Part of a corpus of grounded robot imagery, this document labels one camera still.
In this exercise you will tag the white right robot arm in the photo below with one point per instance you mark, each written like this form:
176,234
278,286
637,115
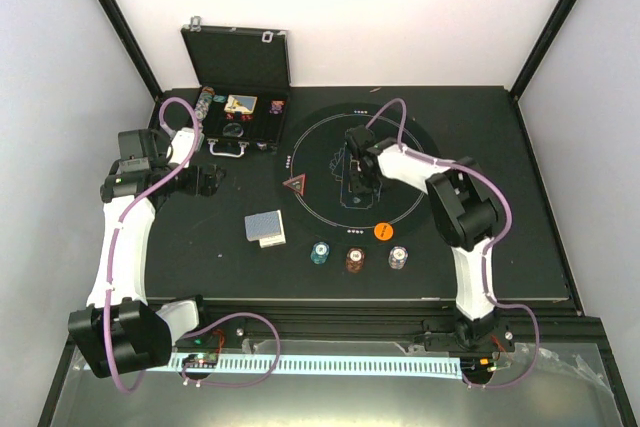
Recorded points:
466,213

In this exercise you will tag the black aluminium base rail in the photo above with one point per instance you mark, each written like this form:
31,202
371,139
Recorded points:
404,320

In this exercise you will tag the white card box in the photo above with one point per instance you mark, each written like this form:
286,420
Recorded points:
272,241

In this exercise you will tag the green poker chip stack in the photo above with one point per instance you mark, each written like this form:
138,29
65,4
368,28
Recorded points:
320,253

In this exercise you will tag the orange poker chip stack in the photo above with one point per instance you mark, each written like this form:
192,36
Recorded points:
355,260

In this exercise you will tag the white slotted cable duct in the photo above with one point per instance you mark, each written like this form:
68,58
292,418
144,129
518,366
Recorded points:
345,365

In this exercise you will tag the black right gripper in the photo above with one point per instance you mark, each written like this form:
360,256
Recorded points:
357,186

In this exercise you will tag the round black poker mat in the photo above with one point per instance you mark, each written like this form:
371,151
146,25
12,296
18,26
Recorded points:
325,189

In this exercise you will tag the black poker chip case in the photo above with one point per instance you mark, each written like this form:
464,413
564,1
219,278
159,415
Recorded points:
240,61

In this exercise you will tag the orange dealer button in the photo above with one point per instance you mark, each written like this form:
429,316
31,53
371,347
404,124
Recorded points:
383,231

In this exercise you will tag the blue white poker chip stack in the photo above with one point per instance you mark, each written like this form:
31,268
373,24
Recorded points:
398,257

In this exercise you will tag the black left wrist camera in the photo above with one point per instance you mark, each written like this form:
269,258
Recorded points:
138,151

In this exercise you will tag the red triangle marker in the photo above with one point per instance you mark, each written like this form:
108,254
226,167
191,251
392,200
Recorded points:
296,184

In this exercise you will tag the blue playing card deck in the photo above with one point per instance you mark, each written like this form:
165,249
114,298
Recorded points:
263,225

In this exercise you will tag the purple chip in case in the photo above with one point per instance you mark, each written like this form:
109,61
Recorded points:
277,107

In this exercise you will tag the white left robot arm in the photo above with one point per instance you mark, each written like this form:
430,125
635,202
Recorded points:
118,332

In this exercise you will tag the card pack in case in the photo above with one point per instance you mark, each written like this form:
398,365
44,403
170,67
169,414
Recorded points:
240,104

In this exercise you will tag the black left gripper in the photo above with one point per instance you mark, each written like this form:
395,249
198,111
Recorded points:
209,183

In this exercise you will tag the chip row in case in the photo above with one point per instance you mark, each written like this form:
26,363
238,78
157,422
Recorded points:
203,104

